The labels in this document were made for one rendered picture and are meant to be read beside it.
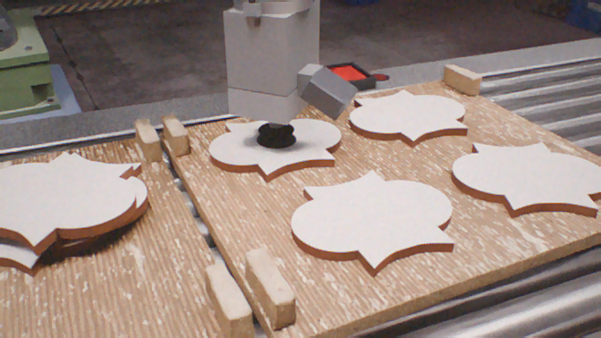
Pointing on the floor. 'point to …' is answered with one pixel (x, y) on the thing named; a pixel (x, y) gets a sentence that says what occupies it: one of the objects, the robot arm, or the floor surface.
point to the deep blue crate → (585, 15)
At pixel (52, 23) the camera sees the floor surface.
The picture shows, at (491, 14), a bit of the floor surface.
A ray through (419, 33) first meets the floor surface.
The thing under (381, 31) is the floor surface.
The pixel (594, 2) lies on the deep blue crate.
